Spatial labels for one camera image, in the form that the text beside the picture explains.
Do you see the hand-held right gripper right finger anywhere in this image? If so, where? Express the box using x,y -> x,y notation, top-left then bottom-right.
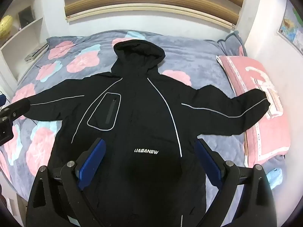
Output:
195,138 -> 277,227

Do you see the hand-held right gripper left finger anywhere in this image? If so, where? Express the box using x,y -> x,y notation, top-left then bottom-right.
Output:
25,138 -> 107,227

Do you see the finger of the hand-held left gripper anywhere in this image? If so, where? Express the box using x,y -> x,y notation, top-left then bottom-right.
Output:
0,107 -> 17,124
0,122 -> 14,147

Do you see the black hooded jacket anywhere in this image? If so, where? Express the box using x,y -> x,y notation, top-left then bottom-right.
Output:
22,39 -> 271,227

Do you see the light blue cloth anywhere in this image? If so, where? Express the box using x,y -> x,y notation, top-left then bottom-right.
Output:
266,169 -> 283,190

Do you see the gold ball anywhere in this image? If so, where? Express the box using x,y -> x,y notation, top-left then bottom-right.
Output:
0,15 -> 15,39

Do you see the white shelf unit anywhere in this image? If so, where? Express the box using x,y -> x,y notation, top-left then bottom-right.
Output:
0,0 -> 51,100

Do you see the pink pillow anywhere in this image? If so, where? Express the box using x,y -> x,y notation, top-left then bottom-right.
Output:
216,55 -> 291,168

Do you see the grey floral blanket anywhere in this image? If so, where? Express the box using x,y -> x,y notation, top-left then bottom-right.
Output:
0,30 -> 247,194

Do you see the grey pillow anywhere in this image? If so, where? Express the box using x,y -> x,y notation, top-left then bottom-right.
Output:
217,31 -> 248,57

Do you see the wall map poster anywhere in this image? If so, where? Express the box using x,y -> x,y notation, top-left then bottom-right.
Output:
277,7 -> 303,52

